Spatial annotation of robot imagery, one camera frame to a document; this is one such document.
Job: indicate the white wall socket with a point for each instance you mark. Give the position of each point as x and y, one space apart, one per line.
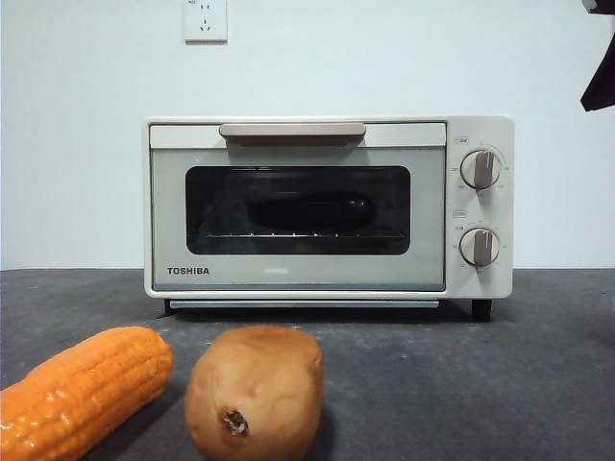
206 24

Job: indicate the orange corn cob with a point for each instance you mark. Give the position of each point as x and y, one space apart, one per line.
81 389

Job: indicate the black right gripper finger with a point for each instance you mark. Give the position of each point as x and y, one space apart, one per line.
603 91

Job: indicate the cream oven knob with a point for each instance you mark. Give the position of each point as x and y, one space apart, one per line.
479 169
479 246

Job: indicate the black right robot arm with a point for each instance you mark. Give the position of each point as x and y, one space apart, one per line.
603 5

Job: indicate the purple eggplant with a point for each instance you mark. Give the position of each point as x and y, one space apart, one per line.
312 211

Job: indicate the brown potato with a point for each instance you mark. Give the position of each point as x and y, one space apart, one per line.
259 384

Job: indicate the cream toaster oven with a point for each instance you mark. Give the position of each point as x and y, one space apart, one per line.
499 288

